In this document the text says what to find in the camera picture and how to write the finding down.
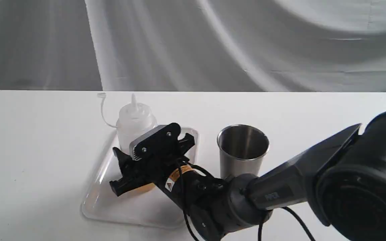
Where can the clear squeeze bottle with oil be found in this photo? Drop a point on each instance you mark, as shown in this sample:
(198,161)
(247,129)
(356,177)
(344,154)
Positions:
(134,120)

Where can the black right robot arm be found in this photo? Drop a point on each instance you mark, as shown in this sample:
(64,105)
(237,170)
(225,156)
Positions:
(342,178)

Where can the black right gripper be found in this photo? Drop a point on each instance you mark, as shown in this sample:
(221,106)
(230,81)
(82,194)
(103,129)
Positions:
(158,159)

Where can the white plastic tray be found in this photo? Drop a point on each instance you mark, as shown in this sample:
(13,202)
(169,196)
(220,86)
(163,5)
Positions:
(144,207)

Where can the stainless steel cup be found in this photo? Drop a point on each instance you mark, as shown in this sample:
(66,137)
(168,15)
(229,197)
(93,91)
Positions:
(241,150)

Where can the grey fabric backdrop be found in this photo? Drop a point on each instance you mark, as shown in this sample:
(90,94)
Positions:
(193,45)

